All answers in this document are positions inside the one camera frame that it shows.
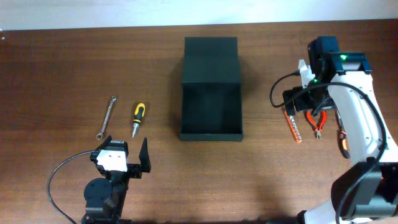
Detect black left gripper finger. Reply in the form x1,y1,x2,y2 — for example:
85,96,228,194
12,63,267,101
95,135,112,151
139,138,151,173

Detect orange socket bit rail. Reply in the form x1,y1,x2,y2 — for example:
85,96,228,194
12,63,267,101
284,110,302,144

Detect red handled small pliers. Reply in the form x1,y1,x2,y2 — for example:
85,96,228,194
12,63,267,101
305,111,327,139

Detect orange black needle nose pliers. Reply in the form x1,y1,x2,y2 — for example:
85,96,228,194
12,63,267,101
335,109,351,159

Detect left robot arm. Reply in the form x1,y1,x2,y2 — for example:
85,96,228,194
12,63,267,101
81,136,151,223

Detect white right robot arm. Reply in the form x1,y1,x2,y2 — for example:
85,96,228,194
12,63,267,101
281,36,397,223

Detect yellow black stubby screwdriver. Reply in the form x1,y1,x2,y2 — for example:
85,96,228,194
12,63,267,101
132,103,146,137

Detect black open box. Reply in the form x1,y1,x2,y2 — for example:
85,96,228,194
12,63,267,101
180,37,244,142

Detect silver double ring wrench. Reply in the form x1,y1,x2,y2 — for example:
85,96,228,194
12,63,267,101
96,95,117,140

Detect black right camera cable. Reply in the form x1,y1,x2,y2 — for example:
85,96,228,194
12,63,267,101
269,71,388,224

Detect black camera cable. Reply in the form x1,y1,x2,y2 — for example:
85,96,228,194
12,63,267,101
46,150,96,224
269,71,388,224

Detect black left camera cable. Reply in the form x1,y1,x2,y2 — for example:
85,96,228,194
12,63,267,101
46,150,96,224

